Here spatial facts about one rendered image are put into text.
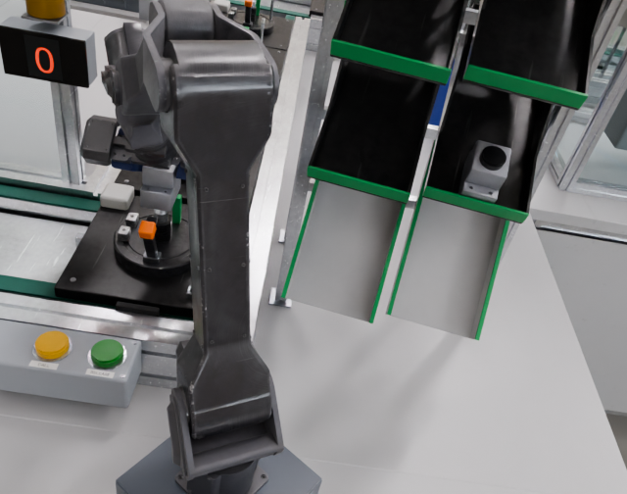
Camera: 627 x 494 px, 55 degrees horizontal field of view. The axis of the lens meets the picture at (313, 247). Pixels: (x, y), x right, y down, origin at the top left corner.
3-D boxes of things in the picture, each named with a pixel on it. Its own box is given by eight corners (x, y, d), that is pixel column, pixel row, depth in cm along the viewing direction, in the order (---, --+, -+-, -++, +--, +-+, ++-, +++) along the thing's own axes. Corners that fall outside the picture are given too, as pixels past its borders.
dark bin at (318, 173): (407, 205, 75) (418, 172, 68) (306, 177, 76) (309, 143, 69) (447, 44, 87) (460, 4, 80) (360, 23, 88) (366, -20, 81)
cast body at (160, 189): (170, 212, 85) (171, 171, 80) (139, 207, 85) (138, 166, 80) (183, 180, 91) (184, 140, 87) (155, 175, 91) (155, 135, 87)
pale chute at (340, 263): (370, 322, 86) (372, 323, 81) (283, 298, 87) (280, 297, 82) (421, 140, 89) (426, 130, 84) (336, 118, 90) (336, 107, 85)
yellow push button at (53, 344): (63, 366, 76) (61, 356, 75) (31, 361, 76) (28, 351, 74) (74, 342, 79) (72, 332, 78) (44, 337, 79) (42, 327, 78)
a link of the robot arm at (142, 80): (281, 100, 41) (262, -55, 41) (162, 105, 38) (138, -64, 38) (192, 161, 68) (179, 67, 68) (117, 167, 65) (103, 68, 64)
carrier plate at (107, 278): (222, 323, 86) (223, 313, 85) (55, 297, 85) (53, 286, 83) (247, 222, 105) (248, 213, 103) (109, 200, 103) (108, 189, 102)
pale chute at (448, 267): (471, 339, 87) (479, 340, 82) (384, 314, 88) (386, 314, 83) (518, 158, 90) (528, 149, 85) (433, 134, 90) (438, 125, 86)
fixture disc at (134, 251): (196, 284, 88) (197, 274, 87) (101, 269, 88) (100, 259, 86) (214, 226, 99) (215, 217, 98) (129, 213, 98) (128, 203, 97)
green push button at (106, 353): (118, 374, 76) (118, 365, 75) (86, 370, 76) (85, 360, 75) (127, 350, 79) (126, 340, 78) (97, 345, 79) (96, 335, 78)
